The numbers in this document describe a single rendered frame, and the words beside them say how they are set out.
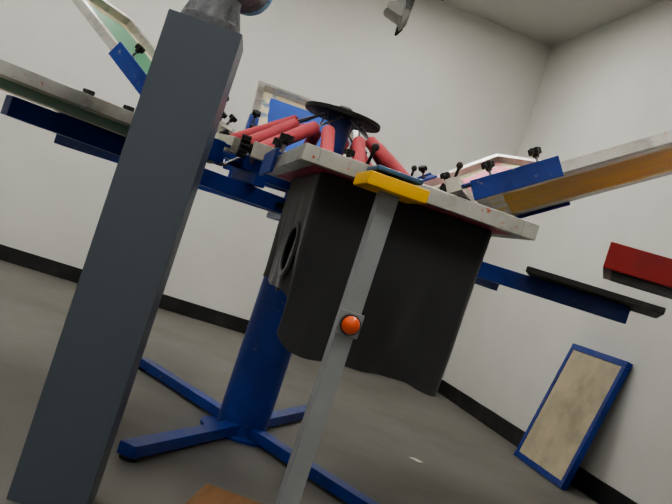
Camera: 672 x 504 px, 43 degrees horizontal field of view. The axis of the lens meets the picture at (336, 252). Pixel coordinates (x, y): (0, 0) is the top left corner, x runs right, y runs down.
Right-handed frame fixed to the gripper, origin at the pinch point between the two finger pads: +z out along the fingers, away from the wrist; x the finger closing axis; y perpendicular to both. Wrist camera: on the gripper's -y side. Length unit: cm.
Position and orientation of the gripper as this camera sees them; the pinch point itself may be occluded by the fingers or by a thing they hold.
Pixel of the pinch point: (401, 29)
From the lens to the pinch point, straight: 219.2
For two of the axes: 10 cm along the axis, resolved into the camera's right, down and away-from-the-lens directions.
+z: -3.1, 9.5, -0.1
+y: -9.4, -3.1, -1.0
